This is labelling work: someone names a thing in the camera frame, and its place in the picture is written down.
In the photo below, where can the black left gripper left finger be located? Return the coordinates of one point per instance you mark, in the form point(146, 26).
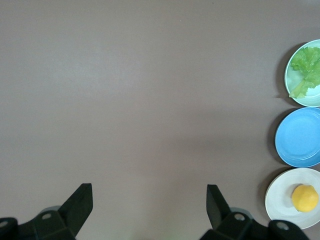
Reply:
point(72, 210)

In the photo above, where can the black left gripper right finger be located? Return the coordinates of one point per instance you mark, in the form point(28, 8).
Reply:
point(220, 212)

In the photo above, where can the yellow lemon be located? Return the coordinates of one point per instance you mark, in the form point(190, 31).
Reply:
point(305, 198)

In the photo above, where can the green lettuce leaf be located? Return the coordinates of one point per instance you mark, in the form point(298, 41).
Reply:
point(307, 65)

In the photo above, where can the beige round plate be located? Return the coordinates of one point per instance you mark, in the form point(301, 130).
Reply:
point(277, 200)

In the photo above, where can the blue round plate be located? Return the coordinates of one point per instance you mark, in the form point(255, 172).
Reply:
point(297, 137)

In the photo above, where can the brown table cover mat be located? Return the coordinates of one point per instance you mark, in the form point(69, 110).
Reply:
point(137, 100)

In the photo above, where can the pale green round plate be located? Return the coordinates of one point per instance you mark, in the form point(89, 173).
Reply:
point(291, 80)

